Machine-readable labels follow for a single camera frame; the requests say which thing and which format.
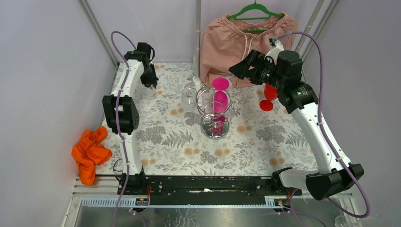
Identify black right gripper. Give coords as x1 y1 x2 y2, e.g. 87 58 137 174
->
228 49 285 90

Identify red plastic wine glass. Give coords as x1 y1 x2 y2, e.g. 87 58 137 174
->
259 85 278 112

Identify pink plastic wine glass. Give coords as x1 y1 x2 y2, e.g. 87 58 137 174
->
212 78 229 136

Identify clear ribbed wine glass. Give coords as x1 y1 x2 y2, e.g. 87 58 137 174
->
181 87 197 112

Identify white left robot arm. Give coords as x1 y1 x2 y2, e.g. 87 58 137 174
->
102 43 159 194

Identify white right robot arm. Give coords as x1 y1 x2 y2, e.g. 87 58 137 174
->
229 50 365 201

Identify green clothes hanger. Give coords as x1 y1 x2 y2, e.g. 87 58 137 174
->
227 0 285 34

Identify orange cloth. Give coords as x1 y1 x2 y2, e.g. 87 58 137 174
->
71 126 113 186

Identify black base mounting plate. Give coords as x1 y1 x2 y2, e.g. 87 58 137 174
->
116 173 295 206

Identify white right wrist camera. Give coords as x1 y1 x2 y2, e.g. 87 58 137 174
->
264 38 284 63

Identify pink drawstring shorts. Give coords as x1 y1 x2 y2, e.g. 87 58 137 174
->
199 13 298 87

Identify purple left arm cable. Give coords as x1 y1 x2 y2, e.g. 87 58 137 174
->
110 30 148 227

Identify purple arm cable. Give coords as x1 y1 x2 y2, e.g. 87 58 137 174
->
269 31 371 227
110 30 148 227

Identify chrome wire glass rack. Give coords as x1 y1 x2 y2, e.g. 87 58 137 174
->
196 85 231 140

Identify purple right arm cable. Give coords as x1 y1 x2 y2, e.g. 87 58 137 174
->
269 31 371 227

